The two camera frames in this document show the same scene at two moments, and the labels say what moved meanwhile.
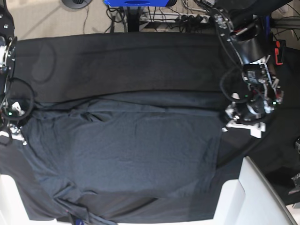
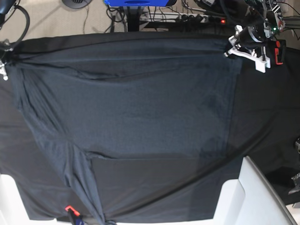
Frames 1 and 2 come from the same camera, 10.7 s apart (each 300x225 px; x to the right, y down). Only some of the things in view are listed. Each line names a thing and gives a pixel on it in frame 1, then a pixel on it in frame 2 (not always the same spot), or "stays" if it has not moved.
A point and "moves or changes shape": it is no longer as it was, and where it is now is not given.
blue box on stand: [137, 3] stays
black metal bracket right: [296, 179] stays
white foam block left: [13, 210] stays
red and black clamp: [280, 52] stays
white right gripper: [256, 128] -> [260, 64]
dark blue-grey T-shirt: [167, 143] moves or changes shape
